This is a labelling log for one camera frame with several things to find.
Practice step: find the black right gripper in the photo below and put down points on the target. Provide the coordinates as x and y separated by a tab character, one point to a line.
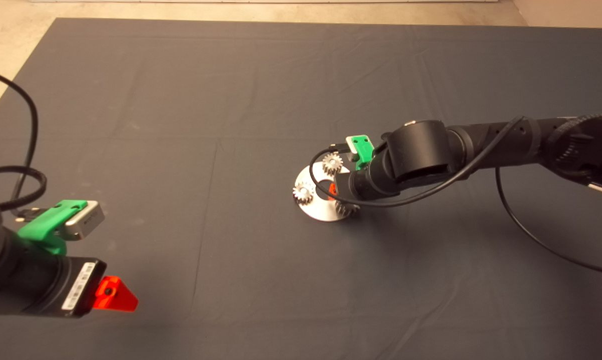
363	185

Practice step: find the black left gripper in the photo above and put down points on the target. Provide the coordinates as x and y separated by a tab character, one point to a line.
75	287

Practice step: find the larger steel gear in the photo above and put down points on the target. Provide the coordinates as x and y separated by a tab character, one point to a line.
348	210

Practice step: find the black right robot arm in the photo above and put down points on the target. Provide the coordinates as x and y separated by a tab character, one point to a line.
481	142

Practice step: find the small steel gear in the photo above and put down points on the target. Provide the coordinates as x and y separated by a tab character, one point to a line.
332	164
303	192

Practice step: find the round metal plate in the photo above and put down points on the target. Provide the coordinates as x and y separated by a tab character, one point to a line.
321	211

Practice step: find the dark grey table cloth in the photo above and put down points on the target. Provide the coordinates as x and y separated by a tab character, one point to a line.
230	100

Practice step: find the silver right camera box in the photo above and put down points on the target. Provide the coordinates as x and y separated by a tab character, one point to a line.
352	146

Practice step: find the silver camera box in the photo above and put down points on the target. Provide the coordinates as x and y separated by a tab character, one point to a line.
352	146
86	220

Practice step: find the green right camera mount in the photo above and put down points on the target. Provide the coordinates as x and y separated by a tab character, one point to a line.
364	149

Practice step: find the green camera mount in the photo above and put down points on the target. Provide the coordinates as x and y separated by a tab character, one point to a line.
364	149
45	225

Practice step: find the silver left camera box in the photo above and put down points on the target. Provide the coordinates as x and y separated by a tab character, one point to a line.
86	220

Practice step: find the green left camera mount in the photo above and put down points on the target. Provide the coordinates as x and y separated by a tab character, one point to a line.
45	225

